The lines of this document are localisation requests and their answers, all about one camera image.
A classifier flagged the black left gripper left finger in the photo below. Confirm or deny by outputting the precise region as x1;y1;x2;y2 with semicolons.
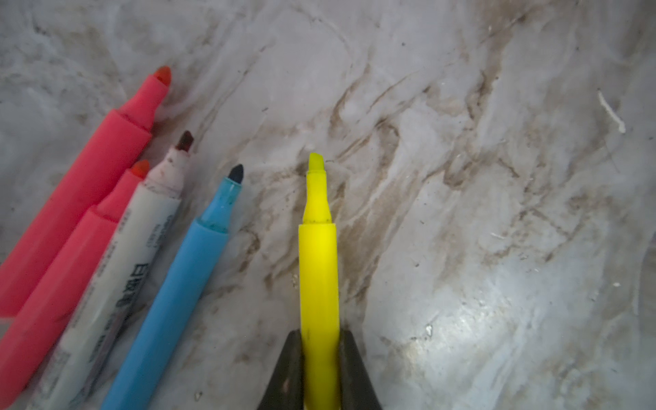
257;329;304;410

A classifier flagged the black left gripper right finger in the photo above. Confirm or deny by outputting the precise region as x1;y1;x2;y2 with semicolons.
338;329;382;410

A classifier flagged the yellow highlighter pen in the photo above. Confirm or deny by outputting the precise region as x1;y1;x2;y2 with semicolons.
298;153;340;409

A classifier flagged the blue highlighter pen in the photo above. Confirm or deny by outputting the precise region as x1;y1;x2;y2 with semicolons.
101;164;244;409

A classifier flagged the white marker pen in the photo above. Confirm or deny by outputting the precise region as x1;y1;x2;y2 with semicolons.
27;131;194;409

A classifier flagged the pink highlighter pen lower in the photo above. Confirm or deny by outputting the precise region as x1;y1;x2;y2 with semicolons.
1;160;150;409

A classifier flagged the pink highlighter pen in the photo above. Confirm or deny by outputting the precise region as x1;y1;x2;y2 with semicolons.
1;160;150;409
1;66;172;319

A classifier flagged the pink highlighter pen upper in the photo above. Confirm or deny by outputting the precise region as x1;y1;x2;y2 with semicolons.
1;66;172;319

